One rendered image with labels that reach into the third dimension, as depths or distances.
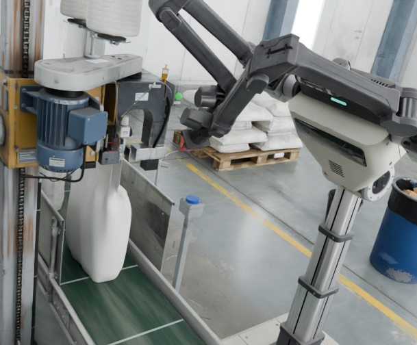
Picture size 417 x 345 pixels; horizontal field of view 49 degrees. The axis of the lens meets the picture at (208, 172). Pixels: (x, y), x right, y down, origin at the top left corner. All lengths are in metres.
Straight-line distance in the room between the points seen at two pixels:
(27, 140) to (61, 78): 0.35
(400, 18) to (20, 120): 9.03
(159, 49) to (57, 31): 2.33
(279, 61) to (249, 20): 6.38
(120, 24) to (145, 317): 1.21
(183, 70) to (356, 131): 5.55
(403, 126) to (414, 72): 8.90
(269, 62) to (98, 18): 0.61
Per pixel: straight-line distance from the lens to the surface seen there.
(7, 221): 1.88
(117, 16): 1.46
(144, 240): 2.49
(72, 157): 1.53
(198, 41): 1.48
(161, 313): 2.11
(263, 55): 1.10
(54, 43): 4.56
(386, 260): 3.61
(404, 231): 3.48
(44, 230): 2.23
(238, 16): 7.27
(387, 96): 1.20
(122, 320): 2.05
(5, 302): 2.09
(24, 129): 1.67
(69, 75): 1.42
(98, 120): 1.46
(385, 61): 10.17
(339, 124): 1.50
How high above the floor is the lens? 1.75
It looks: 23 degrees down
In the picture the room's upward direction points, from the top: 11 degrees clockwise
